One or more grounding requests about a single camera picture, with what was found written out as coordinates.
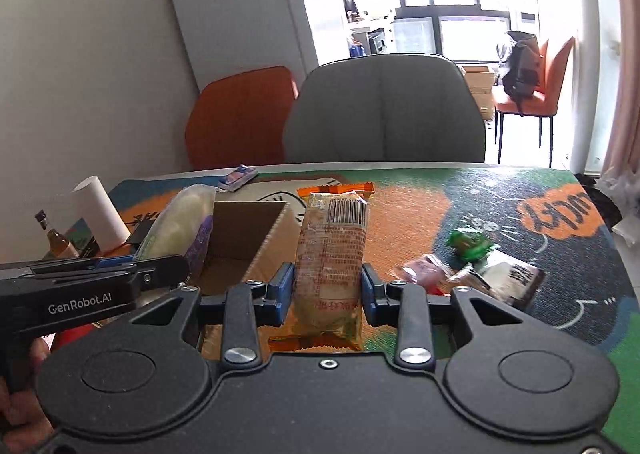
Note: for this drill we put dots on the small blue packet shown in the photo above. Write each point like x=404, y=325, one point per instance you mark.
x=238, y=178

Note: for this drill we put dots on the purple snack packet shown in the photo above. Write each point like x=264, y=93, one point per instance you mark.
x=200, y=246

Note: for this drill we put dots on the black and grey backpack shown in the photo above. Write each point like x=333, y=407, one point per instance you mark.
x=522, y=69

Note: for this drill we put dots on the grey upholstered chair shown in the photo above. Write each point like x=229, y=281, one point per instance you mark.
x=385, y=109

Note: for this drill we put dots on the cartoon printed table mat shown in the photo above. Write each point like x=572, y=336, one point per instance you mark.
x=410, y=219

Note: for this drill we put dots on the large clear white snack bag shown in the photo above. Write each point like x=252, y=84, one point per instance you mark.
x=175, y=224

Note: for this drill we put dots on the brown cardboard box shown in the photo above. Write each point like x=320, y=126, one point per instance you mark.
x=240, y=234

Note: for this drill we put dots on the orange chair with black legs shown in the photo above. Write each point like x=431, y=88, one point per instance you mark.
x=545, y=94

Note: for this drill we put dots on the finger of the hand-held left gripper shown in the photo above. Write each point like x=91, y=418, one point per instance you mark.
x=162, y=271
x=85, y=264

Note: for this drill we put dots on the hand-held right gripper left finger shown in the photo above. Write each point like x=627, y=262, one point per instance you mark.
x=284, y=291

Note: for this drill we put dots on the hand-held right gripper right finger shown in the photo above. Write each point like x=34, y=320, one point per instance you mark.
x=371, y=291

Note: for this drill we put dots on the small black device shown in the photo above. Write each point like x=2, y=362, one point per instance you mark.
x=142, y=233

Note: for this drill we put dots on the person's left hand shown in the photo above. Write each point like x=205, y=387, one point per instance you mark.
x=22, y=411

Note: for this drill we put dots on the pink curtain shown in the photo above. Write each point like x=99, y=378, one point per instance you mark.
x=622, y=99

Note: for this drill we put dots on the orange bread snack packet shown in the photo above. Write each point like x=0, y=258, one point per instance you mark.
x=330, y=254

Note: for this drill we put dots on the green snack packet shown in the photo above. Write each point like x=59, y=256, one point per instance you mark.
x=470, y=244

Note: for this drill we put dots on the stack of cardboard boxes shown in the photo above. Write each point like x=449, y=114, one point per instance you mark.
x=480, y=89

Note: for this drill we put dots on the pink snack packet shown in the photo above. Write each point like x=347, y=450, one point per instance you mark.
x=425, y=271

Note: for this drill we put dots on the black and white snack packet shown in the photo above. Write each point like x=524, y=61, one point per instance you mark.
x=505, y=279

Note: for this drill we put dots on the white paper roll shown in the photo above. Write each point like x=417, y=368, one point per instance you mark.
x=100, y=214

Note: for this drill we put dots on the white board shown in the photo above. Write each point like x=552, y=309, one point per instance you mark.
x=240, y=24

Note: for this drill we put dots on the glass bottle with dark cap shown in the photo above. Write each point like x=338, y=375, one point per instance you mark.
x=56, y=244

